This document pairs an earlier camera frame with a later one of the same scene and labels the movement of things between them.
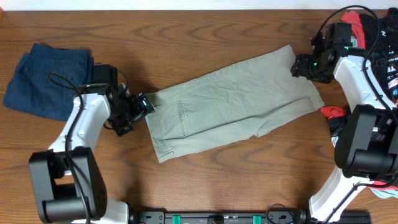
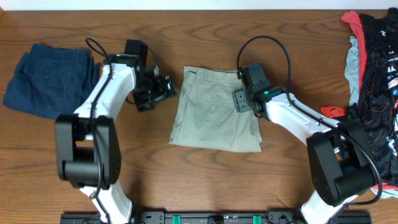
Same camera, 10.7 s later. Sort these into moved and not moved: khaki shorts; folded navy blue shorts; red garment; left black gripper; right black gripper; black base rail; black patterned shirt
Moved: right black gripper; left black gripper; khaki shorts
Not moved: folded navy blue shorts; black base rail; black patterned shirt; red garment
